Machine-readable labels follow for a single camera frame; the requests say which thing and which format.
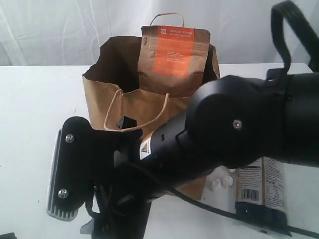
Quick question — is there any black cable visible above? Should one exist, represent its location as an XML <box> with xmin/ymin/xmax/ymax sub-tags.
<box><xmin>124</xmin><ymin>161</ymin><xmax>319</xmax><ymax>237</ymax></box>

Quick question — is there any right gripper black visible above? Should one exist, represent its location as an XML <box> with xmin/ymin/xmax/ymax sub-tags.
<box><xmin>92</xmin><ymin>117</ymin><xmax>164</xmax><ymax>239</ymax></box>

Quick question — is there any brown pouch orange label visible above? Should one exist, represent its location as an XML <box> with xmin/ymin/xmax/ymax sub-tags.
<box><xmin>138</xmin><ymin>25</ymin><xmax>210</xmax><ymax>97</ymax></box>

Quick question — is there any dark noodle packet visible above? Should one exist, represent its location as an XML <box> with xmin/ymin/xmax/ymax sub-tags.
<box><xmin>235</xmin><ymin>157</ymin><xmax>291</xmax><ymax>236</ymax></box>

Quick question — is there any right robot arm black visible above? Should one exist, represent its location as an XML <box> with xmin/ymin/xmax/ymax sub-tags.
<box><xmin>100</xmin><ymin>0</ymin><xmax>319</xmax><ymax>238</ymax></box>

